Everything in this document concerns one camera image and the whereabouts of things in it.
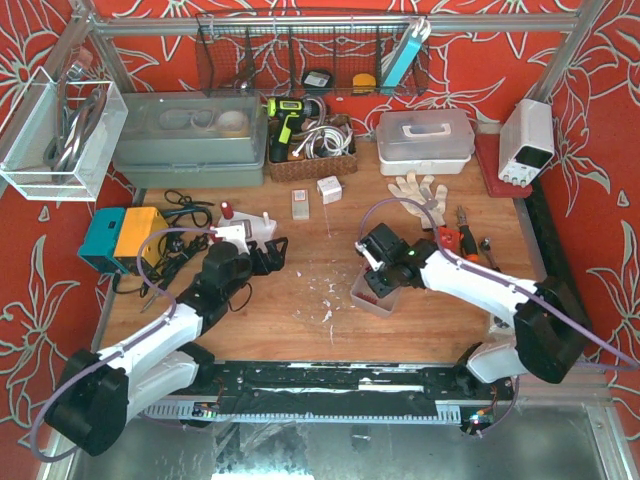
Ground grey plastic storage box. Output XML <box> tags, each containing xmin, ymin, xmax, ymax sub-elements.
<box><xmin>113</xmin><ymin>92</ymin><xmax>268</xmax><ymax>189</ymax></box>

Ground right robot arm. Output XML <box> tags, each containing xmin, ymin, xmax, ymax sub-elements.
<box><xmin>355</xmin><ymin>223</ymin><xmax>590</xmax><ymax>389</ymax></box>

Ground red coil spring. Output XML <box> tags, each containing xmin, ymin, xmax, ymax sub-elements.
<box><xmin>220</xmin><ymin>201</ymin><xmax>235</xmax><ymax>220</ymax></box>

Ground yellow box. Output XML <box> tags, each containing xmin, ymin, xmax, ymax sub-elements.
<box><xmin>114</xmin><ymin>206</ymin><xmax>168</xmax><ymax>276</ymax></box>

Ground white coiled cable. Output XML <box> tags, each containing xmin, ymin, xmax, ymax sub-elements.
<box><xmin>299</xmin><ymin>124</ymin><xmax>354</xmax><ymax>159</ymax></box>

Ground white lidded toolbox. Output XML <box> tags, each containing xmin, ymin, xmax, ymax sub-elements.
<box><xmin>376</xmin><ymin>109</ymin><xmax>475</xmax><ymax>176</ymax></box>

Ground woven wicker basket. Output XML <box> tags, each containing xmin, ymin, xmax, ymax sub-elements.
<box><xmin>266</xmin><ymin>114</ymin><xmax>358</xmax><ymax>182</ymax></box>

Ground metal bracket on glove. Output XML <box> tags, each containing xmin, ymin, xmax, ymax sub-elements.
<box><xmin>419</xmin><ymin>188</ymin><xmax>438</xmax><ymax>210</ymax></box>

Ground white power supply unit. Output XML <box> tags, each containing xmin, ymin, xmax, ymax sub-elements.
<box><xmin>497</xmin><ymin>99</ymin><xmax>554</xmax><ymax>188</ymax></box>

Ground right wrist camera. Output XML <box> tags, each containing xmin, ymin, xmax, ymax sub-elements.
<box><xmin>354</xmin><ymin>242</ymin><xmax>384</xmax><ymax>271</ymax></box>

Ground white peg base fixture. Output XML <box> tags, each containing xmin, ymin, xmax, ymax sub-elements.
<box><xmin>217</xmin><ymin>211</ymin><xmax>277</xmax><ymax>247</ymax></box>

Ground blue tool case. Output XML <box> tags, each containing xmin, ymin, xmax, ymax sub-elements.
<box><xmin>380</xmin><ymin>17</ymin><xmax>432</xmax><ymax>94</ymax></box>

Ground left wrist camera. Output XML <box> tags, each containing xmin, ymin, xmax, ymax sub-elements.
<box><xmin>208</xmin><ymin>224</ymin><xmax>249</xmax><ymax>253</ymax></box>

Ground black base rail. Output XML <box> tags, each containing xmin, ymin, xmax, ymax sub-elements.
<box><xmin>153</xmin><ymin>361</ymin><xmax>514</xmax><ymax>423</ymax></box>

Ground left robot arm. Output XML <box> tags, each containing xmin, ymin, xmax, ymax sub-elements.
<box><xmin>40</xmin><ymin>237</ymin><xmax>289</xmax><ymax>456</ymax></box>

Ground black cable bundle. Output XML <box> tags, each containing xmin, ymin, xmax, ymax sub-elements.
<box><xmin>112</xmin><ymin>189</ymin><xmax>221</xmax><ymax>311</ymax></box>

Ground red springs in bin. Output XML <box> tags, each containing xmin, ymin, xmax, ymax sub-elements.
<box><xmin>358</xmin><ymin>294</ymin><xmax>379</xmax><ymax>306</ymax></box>

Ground teal box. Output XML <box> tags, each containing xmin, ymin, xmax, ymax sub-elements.
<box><xmin>77</xmin><ymin>207</ymin><xmax>127</xmax><ymax>274</ymax></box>

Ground black wire wall basket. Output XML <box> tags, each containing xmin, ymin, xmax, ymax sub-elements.
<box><xmin>195</xmin><ymin>8</ymin><xmax>429</xmax><ymax>97</ymax></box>

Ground white work glove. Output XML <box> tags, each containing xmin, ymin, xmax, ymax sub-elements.
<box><xmin>387</xmin><ymin>171</ymin><xmax>448</xmax><ymax>230</ymax></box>

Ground clear acrylic hanging box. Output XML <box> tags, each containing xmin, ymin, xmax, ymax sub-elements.
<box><xmin>1</xmin><ymin>68</ymin><xmax>128</xmax><ymax>202</ymax></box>

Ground red mat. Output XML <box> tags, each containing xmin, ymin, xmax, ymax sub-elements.
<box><xmin>475</xmin><ymin>133</ymin><xmax>533</xmax><ymax>199</ymax></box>

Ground green cordless drill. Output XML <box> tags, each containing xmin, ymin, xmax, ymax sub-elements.
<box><xmin>266</xmin><ymin>96</ymin><xmax>325</xmax><ymax>163</ymax></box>

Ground yellow tape measure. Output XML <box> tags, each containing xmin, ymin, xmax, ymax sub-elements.
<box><xmin>352</xmin><ymin>73</ymin><xmax>377</xmax><ymax>96</ymax></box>

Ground orange handled pliers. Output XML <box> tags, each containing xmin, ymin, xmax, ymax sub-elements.
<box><xmin>456</xmin><ymin>206</ymin><xmax>479</xmax><ymax>263</ymax></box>

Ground translucent plastic parts bin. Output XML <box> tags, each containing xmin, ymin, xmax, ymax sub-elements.
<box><xmin>350</xmin><ymin>274</ymin><xmax>401</xmax><ymax>318</ymax></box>

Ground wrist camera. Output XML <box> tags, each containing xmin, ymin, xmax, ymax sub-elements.
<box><xmin>208</xmin><ymin>224</ymin><xmax>249</xmax><ymax>253</ymax></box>
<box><xmin>354</xmin><ymin>242</ymin><xmax>384</xmax><ymax>271</ymax></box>

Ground white cube power socket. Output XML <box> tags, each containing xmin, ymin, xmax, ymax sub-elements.
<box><xmin>316</xmin><ymin>175</ymin><xmax>343</xmax><ymax>205</ymax></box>

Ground orange cube block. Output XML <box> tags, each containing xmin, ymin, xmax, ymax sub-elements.
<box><xmin>437</xmin><ymin>226</ymin><xmax>461</xmax><ymax>254</ymax></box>

